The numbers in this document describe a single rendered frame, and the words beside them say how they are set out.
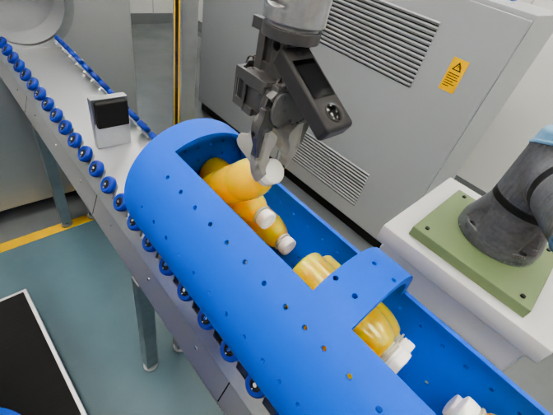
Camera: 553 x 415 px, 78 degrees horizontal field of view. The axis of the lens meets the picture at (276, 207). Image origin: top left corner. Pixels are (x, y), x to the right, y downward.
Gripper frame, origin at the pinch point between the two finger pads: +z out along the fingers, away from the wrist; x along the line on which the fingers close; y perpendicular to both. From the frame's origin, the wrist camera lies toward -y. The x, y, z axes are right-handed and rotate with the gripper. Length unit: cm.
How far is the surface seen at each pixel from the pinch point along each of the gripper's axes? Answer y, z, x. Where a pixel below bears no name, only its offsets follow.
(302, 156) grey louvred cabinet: 96, 97, -139
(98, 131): 64, 27, 4
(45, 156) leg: 133, 78, 7
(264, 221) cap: 3.0, 15.4, -4.5
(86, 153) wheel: 57, 29, 10
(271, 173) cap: -0.4, -0.3, 0.7
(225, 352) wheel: -8.4, 30.7, 10.9
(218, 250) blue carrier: -2.8, 8.7, 10.9
